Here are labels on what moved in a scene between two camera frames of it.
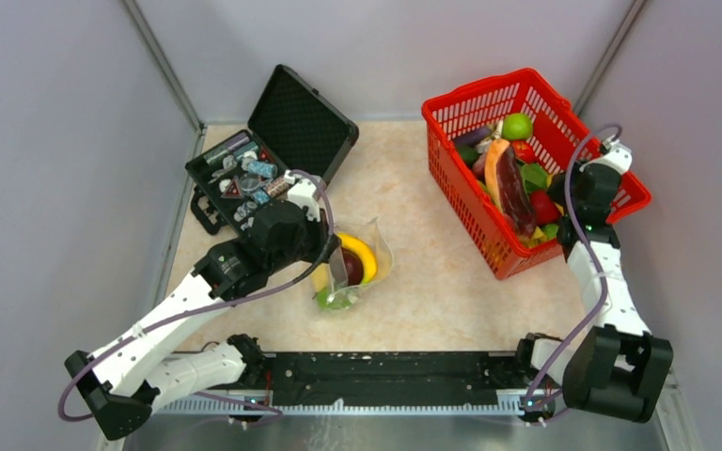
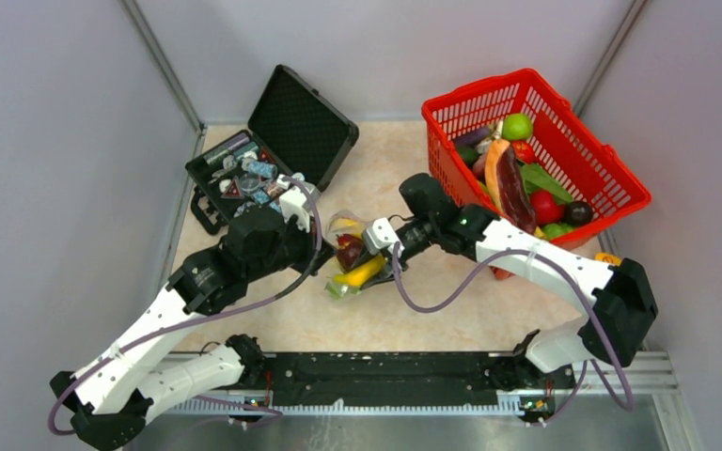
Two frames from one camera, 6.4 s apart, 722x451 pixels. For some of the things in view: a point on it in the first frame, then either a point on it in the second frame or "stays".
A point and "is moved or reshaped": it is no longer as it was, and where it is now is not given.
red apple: [524, 151] stays
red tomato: [545, 210] stays
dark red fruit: [353, 266] -> [348, 251]
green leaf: [534, 177] stays
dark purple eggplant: [514, 197] stays
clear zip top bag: [368, 257] is moved or reshaped
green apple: [517, 126] stays
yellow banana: [366, 253] -> [361, 273]
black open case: [294, 129] stays
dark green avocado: [469, 154] stays
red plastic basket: [565, 140] stays
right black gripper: [554, 190] -> [402, 257]
